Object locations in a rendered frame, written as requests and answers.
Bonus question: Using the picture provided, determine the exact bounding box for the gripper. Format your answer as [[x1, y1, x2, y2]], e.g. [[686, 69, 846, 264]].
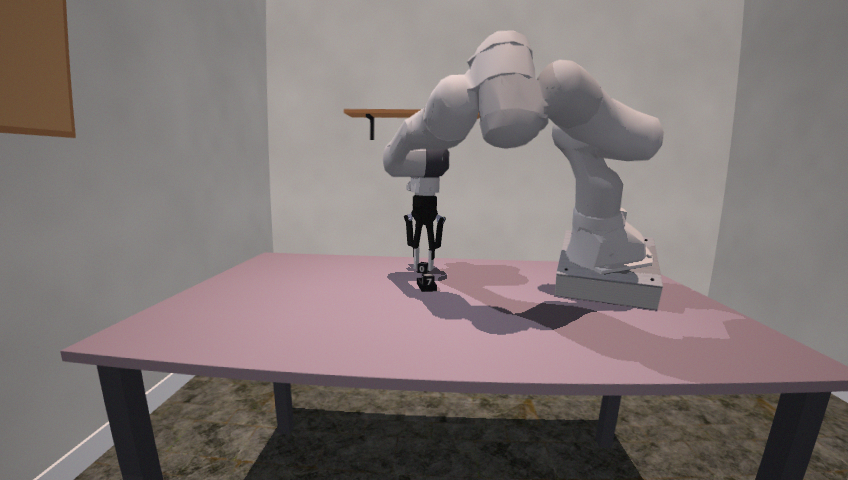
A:
[[404, 195, 446, 271]]

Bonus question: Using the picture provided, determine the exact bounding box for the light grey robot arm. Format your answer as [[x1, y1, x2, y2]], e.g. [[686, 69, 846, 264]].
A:
[[383, 31, 664, 274]]

